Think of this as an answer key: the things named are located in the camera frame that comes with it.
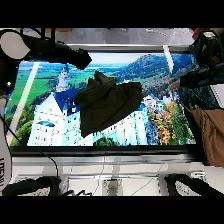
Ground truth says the brown garment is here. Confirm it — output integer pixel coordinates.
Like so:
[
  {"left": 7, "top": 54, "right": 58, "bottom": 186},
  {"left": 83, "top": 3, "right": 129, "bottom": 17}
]
[{"left": 190, "top": 106, "right": 224, "bottom": 168}]

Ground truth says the dark green garment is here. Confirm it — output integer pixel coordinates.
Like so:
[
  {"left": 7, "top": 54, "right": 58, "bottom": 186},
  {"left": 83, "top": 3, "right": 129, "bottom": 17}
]
[{"left": 73, "top": 70, "right": 145, "bottom": 139}]

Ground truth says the black cable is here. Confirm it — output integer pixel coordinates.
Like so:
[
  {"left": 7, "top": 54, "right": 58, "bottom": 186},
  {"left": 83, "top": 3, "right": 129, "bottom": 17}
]
[{"left": 39, "top": 151, "right": 61, "bottom": 196}]

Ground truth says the heap of clothes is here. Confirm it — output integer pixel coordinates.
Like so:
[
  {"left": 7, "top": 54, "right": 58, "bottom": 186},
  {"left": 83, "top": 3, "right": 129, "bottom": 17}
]
[{"left": 190, "top": 28, "right": 210, "bottom": 43}]

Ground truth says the silver frame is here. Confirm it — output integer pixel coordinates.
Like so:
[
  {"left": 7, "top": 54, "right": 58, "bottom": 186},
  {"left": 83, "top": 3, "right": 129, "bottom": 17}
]
[{"left": 0, "top": 153, "right": 224, "bottom": 197}]

